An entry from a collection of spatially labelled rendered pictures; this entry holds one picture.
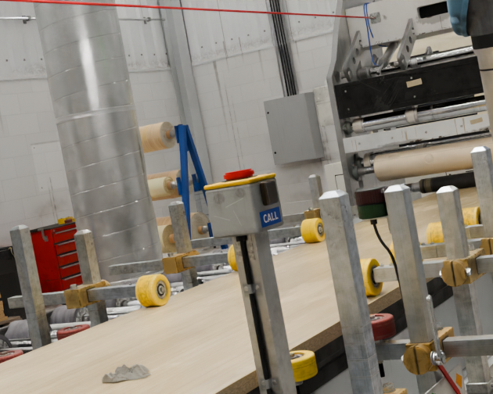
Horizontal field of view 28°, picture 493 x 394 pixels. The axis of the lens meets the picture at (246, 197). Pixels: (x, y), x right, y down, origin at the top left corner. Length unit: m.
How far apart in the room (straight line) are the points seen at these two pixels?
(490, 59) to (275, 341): 0.48
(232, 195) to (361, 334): 0.38
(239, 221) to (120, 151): 4.53
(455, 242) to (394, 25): 2.87
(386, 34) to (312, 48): 7.28
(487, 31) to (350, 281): 0.60
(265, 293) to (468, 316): 0.79
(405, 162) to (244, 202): 3.25
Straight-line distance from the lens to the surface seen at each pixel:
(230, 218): 1.24
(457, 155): 4.37
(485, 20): 1.00
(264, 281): 1.26
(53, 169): 11.13
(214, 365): 1.71
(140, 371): 1.73
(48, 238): 9.94
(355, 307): 1.50
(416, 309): 1.74
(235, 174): 1.25
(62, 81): 5.81
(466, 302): 1.97
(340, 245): 1.48
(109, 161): 5.73
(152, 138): 9.00
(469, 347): 1.77
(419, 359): 1.73
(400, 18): 4.74
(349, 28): 4.84
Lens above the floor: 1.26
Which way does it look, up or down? 3 degrees down
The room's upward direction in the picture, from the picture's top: 10 degrees counter-clockwise
